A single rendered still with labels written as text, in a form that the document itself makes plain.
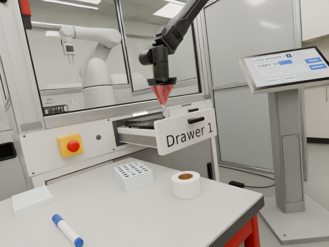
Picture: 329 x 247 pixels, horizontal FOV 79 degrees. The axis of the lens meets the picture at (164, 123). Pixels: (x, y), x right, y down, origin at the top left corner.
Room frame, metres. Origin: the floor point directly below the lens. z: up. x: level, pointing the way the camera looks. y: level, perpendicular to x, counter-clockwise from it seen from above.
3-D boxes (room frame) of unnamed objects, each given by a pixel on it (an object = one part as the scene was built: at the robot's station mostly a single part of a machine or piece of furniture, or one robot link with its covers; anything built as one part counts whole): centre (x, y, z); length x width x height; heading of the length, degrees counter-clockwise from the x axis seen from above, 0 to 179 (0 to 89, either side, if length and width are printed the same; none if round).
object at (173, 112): (1.13, -0.15, 0.87); 0.29 x 0.02 x 0.11; 129
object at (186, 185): (0.46, -0.03, 0.78); 0.07 x 0.07 x 0.04
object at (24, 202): (0.54, 0.40, 0.77); 0.13 x 0.09 x 0.02; 39
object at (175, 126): (0.70, -0.08, 0.87); 0.29 x 0.02 x 0.11; 129
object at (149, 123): (0.86, 0.04, 0.87); 0.22 x 0.18 x 0.06; 39
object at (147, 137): (0.86, 0.05, 0.86); 0.40 x 0.26 x 0.06; 39
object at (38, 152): (1.33, 0.37, 0.87); 1.02 x 0.95 x 0.14; 129
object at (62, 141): (0.71, 0.35, 0.88); 0.07 x 0.05 x 0.07; 129
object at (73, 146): (0.69, 0.33, 0.88); 0.04 x 0.03 x 0.04; 129
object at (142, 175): (0.59, 0.12, 0.78); 0.12 x 0.08 x 0.04; 26
